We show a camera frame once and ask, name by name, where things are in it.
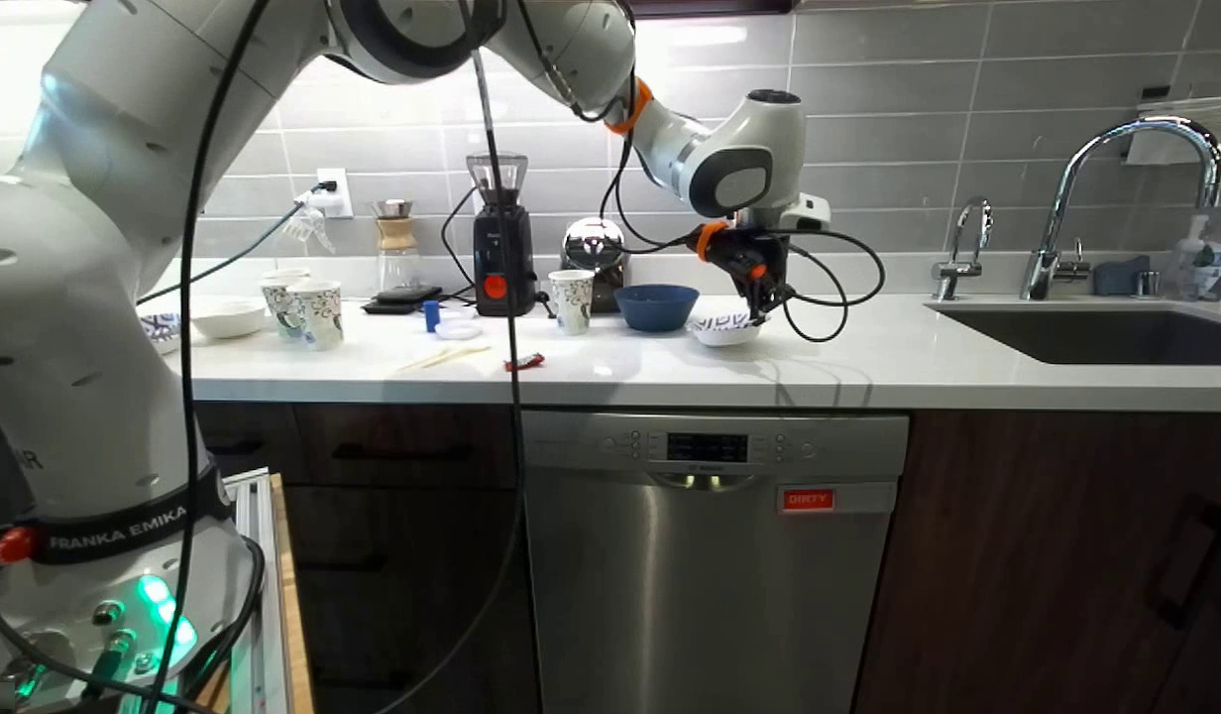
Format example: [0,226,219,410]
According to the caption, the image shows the thin black hanging cable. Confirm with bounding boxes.
[367,53,529,714]

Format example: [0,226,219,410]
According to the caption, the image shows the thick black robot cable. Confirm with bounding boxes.
[138,0,278,714]

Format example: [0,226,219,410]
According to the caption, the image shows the black appliance power cord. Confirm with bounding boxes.
[132,193,342,310]

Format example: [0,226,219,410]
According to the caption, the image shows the black coffee scale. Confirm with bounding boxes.
[359,287,444,316]

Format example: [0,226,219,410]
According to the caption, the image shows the glass coffee carafe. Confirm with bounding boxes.
[371,193,422,303]

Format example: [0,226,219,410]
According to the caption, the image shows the undermount kitchen sink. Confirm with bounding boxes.
[925,292,1221,372]

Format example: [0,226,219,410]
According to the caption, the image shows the small chrome tap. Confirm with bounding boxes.
[931,193,997,307]

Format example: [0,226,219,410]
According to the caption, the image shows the stainless steel dishwasher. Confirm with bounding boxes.
[518,410,910,714]

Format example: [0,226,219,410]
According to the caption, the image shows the cream plastic utensil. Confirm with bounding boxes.
[399,336,486,372]

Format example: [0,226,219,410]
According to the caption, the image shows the black coffee grinder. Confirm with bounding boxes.
[462,150,537,321]

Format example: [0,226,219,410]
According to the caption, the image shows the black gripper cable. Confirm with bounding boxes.
[593,75,893,349]

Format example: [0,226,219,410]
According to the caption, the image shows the clear soap bottle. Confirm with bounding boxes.
[1181,193,1221,307]

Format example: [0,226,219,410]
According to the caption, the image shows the small white dish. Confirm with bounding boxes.
[436,303,492,344]

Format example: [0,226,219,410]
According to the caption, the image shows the blue bowl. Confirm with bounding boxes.
[615,283,700,336]

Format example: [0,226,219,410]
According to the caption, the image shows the shiny round kettle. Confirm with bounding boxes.
[557,214,630,316]

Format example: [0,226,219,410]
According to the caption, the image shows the dark sponge holder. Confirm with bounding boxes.
[1090,253,1152,303]

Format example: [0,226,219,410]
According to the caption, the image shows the dark wood drawer cabinet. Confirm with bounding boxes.
[188,405,541,714]

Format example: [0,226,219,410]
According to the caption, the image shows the chrome kitchen faucet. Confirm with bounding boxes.
[1021,110,1221,307]

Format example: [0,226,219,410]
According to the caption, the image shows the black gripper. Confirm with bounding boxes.
[716,226,792,324]

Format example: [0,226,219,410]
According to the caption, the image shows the patterned paper cup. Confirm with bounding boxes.
[541,267,597,336]
[286,278,347,354]
[256,274,305,340]

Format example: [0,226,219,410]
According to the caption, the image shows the white wall outlet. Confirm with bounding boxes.
[309,163,355,226]

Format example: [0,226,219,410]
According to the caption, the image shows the black and white patterned bowl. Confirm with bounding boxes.
[683,296,765,354]

